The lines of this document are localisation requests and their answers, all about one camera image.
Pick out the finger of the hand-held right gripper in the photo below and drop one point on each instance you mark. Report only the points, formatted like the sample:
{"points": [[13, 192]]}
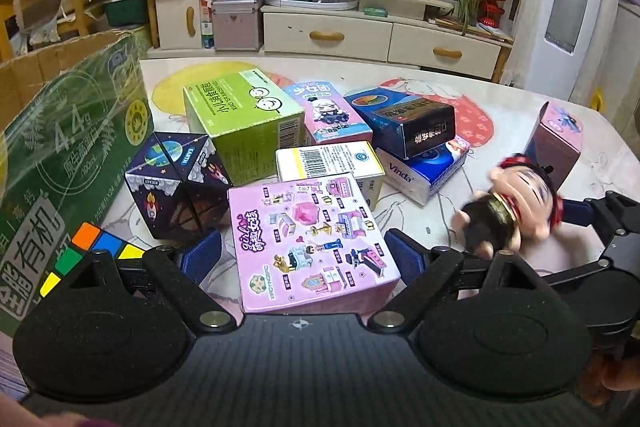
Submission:
{"points": [[585, 266], [575, 211]]}

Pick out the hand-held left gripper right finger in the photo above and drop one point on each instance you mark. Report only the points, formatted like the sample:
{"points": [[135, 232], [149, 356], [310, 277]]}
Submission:
{"points": [[407, 257]]}

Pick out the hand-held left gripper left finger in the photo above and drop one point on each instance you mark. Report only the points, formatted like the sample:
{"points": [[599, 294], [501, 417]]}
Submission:
{"points": [[202, 257]]}

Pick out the cartoon doll figure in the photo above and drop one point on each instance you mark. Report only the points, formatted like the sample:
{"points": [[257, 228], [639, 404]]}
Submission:
{"points": [[520, 202]]}

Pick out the large pink toy box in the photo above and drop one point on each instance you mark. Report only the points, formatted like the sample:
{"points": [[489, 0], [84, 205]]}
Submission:
{"points": [[310, 247]]}

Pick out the green printed cardboard carton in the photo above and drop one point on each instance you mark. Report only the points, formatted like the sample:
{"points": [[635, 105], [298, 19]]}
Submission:
{"points": [[75, 132]]}

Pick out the person's right hand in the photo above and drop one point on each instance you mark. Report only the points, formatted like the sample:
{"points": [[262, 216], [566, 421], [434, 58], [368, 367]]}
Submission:
{"points": [[617, 374]]}

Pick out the small pink box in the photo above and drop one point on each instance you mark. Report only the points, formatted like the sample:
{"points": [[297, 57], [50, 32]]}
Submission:
{"points": [[555, 142]]}

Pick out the blue white tissue pack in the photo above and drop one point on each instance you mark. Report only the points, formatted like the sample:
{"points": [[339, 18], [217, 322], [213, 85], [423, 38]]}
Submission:
{"points": [[425, 179]]}

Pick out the dark space print cube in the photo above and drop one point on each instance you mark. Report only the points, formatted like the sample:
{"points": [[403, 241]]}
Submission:
{"points": [[170, 177]]}

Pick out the yellow corner guard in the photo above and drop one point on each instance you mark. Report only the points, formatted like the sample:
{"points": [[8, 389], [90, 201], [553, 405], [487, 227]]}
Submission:
{"points": [[597, 101]]}

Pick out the multicoloured puzzle cube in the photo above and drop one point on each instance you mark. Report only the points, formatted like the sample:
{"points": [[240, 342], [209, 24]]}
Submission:
{"points": [[90, 239]]}

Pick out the small black box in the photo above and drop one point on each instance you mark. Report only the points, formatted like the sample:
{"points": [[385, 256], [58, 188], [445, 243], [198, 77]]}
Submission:
{"points": [[430, 132]]}

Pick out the white barcode box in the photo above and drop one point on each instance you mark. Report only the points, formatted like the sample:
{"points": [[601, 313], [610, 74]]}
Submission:
{"points": [[325, 159]]}

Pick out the green smiley face box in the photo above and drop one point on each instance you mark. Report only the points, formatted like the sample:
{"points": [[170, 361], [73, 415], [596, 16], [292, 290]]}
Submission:
{"points": [[240, 127]]}

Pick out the dark blue box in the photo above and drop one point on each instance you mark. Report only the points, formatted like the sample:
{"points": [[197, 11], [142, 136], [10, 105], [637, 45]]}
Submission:
{"points": [[377, 117]]}

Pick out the pink anime figure box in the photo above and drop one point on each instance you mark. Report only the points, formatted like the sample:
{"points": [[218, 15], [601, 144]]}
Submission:
{"points": [[325, 117]]}

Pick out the silver storage case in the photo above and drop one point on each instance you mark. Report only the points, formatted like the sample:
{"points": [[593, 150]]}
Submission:
{"points": [[237, 27]]}

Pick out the cream TV cabinet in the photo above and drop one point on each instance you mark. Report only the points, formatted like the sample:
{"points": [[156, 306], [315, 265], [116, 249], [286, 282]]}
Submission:
{"points": [[325, 37]]}

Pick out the dark green basin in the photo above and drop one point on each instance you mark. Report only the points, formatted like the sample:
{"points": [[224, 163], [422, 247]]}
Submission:
{"points": [[125, 11]]}

